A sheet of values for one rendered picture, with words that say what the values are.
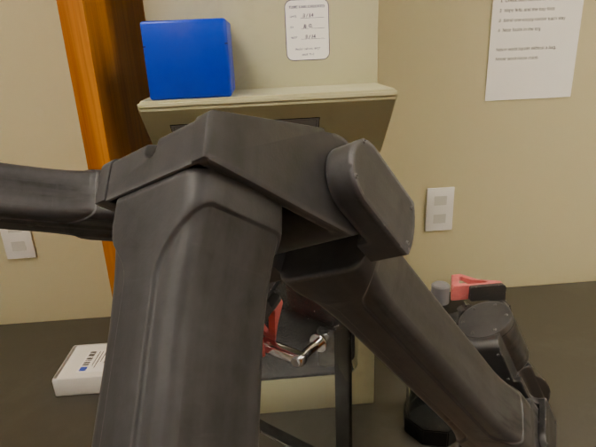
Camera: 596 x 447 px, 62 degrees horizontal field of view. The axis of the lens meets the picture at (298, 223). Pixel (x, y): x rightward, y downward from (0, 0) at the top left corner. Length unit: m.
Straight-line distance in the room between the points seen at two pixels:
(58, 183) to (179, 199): 0.33
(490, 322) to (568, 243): 0.96
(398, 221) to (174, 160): 0.13
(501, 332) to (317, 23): 0.47
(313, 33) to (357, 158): 0.50
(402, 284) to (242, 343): 0.16
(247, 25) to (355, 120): 0.20
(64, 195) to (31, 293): 0.93
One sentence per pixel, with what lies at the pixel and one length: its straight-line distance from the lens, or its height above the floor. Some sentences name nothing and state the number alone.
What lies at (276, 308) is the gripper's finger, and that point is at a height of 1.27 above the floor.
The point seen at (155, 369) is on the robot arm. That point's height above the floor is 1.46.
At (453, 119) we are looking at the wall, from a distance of 1.27.
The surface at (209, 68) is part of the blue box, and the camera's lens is 0.63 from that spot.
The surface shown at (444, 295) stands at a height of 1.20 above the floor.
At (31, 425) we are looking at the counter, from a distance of 1.08.
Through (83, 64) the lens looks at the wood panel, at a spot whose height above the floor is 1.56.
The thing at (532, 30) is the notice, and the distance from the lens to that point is 1.32.
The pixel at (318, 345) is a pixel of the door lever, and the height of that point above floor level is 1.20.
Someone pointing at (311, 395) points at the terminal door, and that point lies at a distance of 0.73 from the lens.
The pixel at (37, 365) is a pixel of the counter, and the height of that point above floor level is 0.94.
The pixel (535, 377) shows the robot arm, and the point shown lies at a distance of 0.60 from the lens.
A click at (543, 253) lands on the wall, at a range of 1.48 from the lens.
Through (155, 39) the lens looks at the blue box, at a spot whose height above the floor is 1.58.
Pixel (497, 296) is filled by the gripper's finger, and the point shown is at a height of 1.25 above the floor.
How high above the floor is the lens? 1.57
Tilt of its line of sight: 20 degrees down
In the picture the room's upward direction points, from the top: 3 degrees counter-clockwise
